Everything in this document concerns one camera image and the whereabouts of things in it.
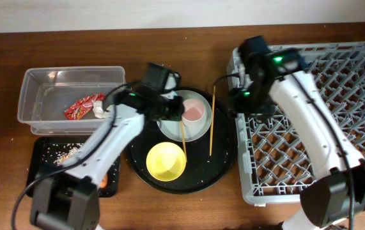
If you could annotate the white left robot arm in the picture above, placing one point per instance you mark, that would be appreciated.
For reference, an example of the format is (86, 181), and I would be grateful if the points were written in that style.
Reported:
(68, 197)

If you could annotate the red strawberry cake wrapper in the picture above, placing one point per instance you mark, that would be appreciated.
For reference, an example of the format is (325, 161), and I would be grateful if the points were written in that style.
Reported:
(82, 106)

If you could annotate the yellow bowl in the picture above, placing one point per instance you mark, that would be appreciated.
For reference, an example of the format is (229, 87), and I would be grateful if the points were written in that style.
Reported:
(166, 161)

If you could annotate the white tissue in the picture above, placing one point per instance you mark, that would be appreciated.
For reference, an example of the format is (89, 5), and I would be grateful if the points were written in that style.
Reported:
(98, 109)

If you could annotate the wooden chopstick on tray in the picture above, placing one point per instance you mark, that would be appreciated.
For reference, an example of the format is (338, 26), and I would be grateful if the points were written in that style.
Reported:
(212, 121)

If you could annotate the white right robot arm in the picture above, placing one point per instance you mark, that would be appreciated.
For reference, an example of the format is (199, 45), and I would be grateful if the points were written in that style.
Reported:
(339, 168)

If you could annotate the black rectangular tray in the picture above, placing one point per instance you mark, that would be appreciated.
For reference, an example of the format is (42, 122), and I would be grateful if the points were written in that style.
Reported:
(44, 153)

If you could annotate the pink plastic cup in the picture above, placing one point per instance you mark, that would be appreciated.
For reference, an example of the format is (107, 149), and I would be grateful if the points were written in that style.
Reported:
(194, 112)

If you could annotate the grey dishwasher rack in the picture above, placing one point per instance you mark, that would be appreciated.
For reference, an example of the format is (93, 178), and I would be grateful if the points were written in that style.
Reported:
(274, 166)

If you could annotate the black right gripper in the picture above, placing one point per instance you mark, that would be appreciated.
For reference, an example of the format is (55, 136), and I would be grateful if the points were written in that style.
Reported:
(259, 110)

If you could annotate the grey round plate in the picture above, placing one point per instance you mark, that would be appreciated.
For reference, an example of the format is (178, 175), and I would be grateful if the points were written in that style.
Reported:
(172, 130)

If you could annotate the orange carrot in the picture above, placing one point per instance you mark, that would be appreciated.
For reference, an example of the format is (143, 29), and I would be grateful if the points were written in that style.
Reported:
(104, 181)

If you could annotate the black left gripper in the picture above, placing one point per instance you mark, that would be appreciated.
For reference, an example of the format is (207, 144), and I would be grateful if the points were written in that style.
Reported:
(170, 108)

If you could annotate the clear plastic waste bin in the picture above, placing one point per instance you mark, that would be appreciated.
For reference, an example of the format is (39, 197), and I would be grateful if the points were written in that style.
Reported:
(46, 93)

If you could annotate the wooden chopstick on plate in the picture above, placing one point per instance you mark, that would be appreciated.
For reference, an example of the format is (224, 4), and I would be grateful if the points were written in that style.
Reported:
(183, 139)

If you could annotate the black round tray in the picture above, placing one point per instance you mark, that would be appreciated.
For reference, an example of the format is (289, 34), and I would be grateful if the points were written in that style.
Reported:
(208, 158)

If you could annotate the food scraps and rice pile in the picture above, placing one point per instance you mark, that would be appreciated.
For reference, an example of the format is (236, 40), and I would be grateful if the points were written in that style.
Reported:
(68, 151)

